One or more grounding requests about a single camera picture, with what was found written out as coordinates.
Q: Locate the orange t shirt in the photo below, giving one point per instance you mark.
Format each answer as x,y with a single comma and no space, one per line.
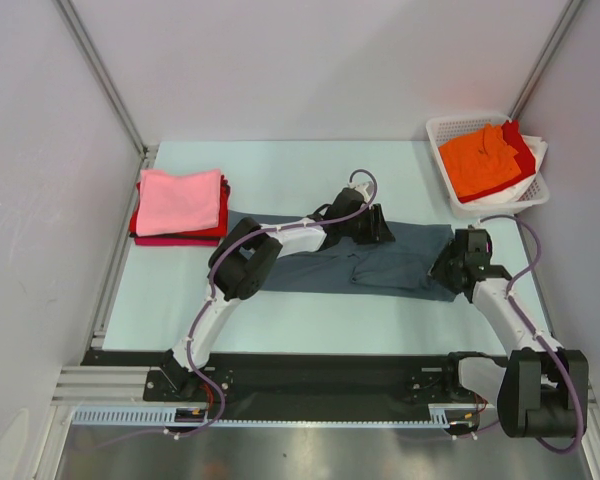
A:
479,163

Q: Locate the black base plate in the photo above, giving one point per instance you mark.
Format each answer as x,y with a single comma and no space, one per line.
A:
342,387

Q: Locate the red t shirt in basket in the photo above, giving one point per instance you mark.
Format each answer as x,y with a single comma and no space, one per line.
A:
524,158

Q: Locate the grey blue t shirt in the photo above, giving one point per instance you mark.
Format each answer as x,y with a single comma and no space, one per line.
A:
307,262

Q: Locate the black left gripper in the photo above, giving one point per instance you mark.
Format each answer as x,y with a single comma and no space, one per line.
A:
378,231

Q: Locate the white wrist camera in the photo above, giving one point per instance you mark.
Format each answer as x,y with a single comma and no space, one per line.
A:
366,189
477,225

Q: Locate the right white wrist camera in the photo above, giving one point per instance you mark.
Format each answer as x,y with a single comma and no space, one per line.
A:
477,225

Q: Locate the white t shirt in basket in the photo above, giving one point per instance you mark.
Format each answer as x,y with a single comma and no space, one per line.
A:
537,147

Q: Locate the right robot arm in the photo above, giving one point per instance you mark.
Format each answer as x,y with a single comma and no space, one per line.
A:
540,389

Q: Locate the white plastic basket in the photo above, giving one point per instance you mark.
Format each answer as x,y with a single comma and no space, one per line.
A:
442,129

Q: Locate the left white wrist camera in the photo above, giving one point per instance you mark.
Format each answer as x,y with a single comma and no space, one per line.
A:
366,189

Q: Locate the right aluminium frame post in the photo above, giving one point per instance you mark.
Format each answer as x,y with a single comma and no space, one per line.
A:
548,52

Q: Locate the aluminium frame post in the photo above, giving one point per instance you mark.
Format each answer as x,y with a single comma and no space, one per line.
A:
548,52
93,59

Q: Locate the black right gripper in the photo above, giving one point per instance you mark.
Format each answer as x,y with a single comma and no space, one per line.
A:
445,267

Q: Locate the magenta folded t shirt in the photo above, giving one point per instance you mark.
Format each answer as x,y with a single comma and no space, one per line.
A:
176,241

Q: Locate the red folded t shirt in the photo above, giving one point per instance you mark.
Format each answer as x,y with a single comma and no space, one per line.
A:
216,232

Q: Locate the left aluminium frame post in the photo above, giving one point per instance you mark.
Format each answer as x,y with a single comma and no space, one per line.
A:
93,59

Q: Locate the white slotted cable duct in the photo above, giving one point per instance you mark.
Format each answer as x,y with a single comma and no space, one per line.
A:
189,417

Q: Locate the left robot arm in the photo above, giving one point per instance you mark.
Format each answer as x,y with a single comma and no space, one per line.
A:
243,261

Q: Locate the pink folded t shirt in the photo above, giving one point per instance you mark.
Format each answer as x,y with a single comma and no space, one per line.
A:
173,204

